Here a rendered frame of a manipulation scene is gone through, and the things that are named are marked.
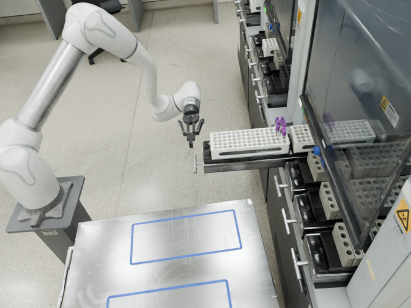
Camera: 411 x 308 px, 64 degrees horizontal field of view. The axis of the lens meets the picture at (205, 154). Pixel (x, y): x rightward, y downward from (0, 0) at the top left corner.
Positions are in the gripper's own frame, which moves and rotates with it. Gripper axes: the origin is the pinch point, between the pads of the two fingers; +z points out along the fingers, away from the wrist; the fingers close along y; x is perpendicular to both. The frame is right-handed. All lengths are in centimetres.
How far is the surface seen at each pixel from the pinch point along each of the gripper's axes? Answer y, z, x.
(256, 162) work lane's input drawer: 26.1, 20.9, -5.1
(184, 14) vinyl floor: -19, -306, 76
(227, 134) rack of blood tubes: 16.1, 9.6, -10.9
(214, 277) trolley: 8, 66, -8
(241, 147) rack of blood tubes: 20.8, 18.7, -12.1
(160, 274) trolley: -8, 64, -8
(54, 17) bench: -172, -287, 55
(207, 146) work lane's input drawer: 7.4, 12.1, -7.2
